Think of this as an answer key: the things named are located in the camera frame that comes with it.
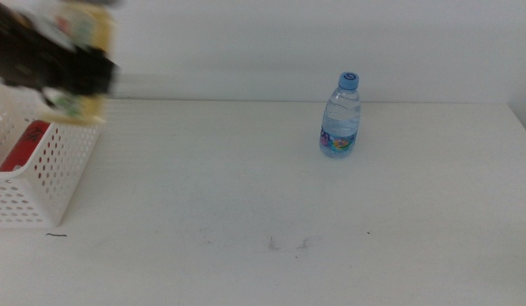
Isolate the yellow tea bottle green label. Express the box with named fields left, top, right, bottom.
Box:
left=27, top=0, right=118, bottom=127

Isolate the red soda can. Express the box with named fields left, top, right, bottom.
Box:
left=0, top=119, right=52, bottom=173

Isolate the clear water bottle blue cap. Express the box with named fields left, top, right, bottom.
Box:
left=319, top=71, right=361, bottom=160

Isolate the white perforated plastic basket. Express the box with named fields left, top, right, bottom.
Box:
left=0, top=82, right=101, bottom=229

